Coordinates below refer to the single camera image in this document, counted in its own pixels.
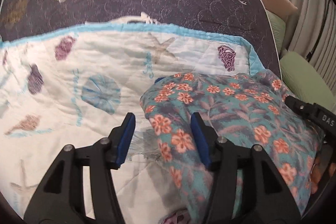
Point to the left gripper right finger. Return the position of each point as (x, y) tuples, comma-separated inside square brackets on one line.
[(247, 186)]

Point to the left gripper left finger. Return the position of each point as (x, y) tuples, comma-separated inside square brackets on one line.
[(59, 197)]

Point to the teal floral patterned garment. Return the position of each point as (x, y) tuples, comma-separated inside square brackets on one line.
[(246, 110)]

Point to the large green pillow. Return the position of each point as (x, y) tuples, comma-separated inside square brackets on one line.
[(304, 81)]

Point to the grey pleated curtain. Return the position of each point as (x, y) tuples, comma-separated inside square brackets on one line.
[(310, 31)]

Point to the white seashell quilt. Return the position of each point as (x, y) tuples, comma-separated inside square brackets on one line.
[(74, 85)]

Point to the small green pillow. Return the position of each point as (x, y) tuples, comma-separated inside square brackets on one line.
[(278, 29)]

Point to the peach pillow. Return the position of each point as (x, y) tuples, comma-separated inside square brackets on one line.
[(282, 8)]

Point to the dark purple deer mattress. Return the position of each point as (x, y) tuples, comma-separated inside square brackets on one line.
[(244, 18)]

